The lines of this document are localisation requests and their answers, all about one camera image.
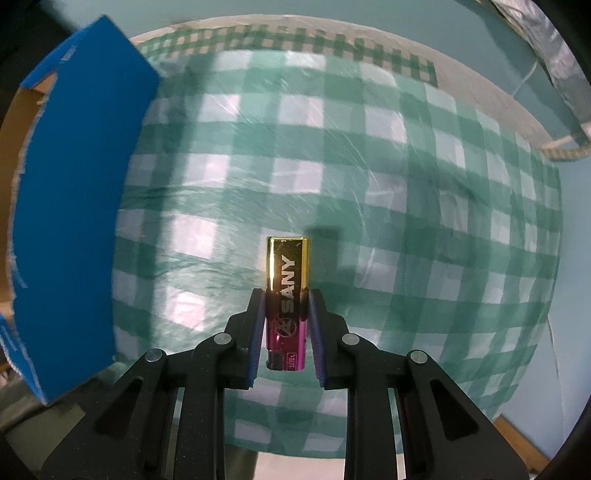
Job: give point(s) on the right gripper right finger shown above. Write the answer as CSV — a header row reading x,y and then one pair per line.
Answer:
x,y
326,330

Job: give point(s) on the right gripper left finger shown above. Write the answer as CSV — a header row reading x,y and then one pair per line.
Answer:
x,y
246,329

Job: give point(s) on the blue-edged cardboard box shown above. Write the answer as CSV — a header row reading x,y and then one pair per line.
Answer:
x,y
66,142

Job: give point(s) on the green checkered tablecloth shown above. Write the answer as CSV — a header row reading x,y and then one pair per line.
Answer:
x,y
432,225

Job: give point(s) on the silver foil sheet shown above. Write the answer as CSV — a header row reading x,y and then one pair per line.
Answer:
x,y
560,63

